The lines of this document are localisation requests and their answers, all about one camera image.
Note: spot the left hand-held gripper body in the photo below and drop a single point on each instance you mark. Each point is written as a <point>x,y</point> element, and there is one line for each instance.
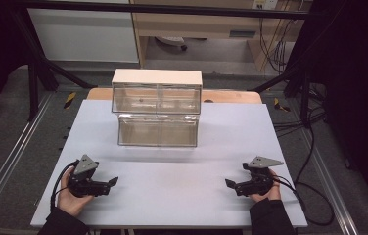
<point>85,182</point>

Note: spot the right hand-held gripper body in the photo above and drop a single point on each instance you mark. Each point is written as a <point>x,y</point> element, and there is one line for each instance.
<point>257,182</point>

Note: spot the wide clear plastic drawer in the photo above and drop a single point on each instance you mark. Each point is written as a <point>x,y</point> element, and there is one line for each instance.
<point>158,132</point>

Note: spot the clear plastic drawer organizer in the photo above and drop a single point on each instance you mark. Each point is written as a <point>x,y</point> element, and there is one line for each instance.
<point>156,77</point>

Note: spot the person's right hand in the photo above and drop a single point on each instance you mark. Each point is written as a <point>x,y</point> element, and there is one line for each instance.
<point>268,195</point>

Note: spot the person's left hand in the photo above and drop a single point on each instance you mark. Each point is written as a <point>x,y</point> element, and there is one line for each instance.
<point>71,202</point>

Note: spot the small clear plastic drawer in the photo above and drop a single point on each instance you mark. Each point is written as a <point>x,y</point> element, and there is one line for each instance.
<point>178,98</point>
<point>133,98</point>

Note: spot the wooden table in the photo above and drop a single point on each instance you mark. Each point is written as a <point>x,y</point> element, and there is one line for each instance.
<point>231,96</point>

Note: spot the white cabinet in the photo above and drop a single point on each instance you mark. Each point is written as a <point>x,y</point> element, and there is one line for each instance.
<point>84,36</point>

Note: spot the white chair base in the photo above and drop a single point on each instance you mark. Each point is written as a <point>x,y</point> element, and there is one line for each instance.
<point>172,41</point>

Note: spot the wooden desk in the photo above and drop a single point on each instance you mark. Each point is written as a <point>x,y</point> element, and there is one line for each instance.
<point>205,24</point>

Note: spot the white power strip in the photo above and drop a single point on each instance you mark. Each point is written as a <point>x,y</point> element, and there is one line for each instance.
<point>265,4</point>

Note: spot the aluminium floor rail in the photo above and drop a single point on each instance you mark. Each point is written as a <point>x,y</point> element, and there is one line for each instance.
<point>9,153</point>
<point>332,192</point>

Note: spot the black metal frame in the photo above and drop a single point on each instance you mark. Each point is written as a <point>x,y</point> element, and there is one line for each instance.
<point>159,10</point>

